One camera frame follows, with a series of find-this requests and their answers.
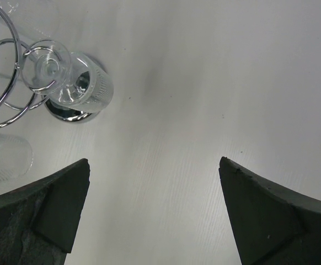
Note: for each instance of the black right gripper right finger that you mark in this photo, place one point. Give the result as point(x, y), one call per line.
point(271, 224)

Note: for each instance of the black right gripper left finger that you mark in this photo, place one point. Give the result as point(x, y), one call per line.
point(39, 221)

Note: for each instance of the clear ribbed wine glass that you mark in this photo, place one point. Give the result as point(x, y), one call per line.
point(69, 79)

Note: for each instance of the chrome wine glass rack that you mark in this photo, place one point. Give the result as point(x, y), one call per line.
point(13, 92)

